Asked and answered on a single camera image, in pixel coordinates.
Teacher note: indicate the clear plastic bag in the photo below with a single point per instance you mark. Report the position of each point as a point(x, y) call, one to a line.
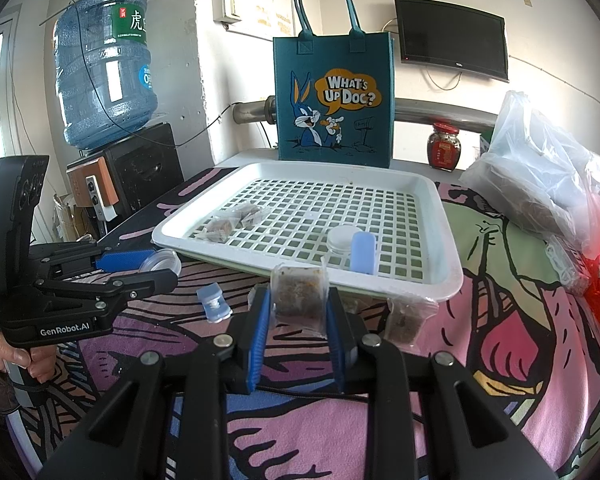
point(535, 185)

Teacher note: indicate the person's left hand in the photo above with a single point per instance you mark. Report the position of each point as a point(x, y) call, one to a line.
point(0, 347)

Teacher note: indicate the red sauce jar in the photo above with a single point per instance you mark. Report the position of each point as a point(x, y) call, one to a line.
point(444, 150)

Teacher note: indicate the black water dispenser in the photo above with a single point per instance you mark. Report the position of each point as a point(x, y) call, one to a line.
point(140, 170)

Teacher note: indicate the wooden speaker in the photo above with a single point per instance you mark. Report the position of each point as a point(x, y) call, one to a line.
point(80, 180)

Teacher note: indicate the blue floss case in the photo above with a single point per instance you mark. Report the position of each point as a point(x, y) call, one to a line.
point(365, 255)

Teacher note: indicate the green plastic tray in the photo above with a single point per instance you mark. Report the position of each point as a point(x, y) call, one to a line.
point(402, 260)

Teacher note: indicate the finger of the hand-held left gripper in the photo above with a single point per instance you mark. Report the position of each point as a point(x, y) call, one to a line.
point(140, 284)
point(122, 262)

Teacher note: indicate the white perforated plastic tray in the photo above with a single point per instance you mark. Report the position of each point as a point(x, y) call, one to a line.
point(300, 170)

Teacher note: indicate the grey metal pipe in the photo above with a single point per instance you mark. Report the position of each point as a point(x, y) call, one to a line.
point(252, 110)

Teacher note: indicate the green box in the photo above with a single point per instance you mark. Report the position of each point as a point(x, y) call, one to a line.
point(486, 146)

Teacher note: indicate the clear round jar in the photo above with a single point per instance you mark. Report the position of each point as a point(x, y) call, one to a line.
point(162, 260)

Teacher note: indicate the blue plastic clip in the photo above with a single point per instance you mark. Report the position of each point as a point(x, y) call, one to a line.
point(212, 295)

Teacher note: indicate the white lidded round jar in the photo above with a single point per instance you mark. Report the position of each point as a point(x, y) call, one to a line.
point(342, 237)

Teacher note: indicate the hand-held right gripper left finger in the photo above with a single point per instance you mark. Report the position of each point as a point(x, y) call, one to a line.
point(257, 345)

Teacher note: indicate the teal cartoon tote bag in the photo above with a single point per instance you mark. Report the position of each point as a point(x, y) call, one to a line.
point(375, 60)

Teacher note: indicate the wall electrical box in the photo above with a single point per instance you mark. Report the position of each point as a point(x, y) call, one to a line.
point(227, 7)

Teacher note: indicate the blue water jug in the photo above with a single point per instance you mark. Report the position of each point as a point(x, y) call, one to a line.
point(95, 90)

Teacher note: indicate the black wall television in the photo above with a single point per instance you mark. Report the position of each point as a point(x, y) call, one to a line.
point(450, 35)

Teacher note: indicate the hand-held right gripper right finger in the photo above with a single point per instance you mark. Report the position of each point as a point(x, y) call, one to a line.
point(336, 345)

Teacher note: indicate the cartoon printed mat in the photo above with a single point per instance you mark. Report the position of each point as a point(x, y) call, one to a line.
point(480, 335)

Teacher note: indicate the clear bag of small items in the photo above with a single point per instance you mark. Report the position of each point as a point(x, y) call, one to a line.
point(565, 265)

